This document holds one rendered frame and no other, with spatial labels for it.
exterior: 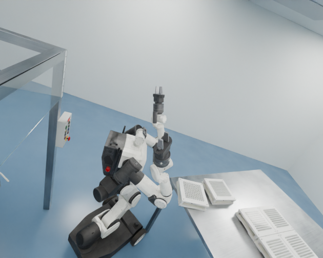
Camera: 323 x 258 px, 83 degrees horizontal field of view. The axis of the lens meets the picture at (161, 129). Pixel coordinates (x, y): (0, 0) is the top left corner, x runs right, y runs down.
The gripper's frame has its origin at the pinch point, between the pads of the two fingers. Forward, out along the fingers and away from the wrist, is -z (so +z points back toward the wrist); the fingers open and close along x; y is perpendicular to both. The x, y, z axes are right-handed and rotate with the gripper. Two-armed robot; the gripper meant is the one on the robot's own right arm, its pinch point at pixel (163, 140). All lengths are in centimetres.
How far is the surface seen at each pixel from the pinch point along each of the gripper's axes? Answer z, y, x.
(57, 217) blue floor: 144, -95, -46
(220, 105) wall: 189, -14, 301
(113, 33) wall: 65, -242, 229
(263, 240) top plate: 92, 82, 24
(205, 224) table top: 87, 39, 9
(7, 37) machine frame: -20, -111, 3
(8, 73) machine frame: -27, -56, -24
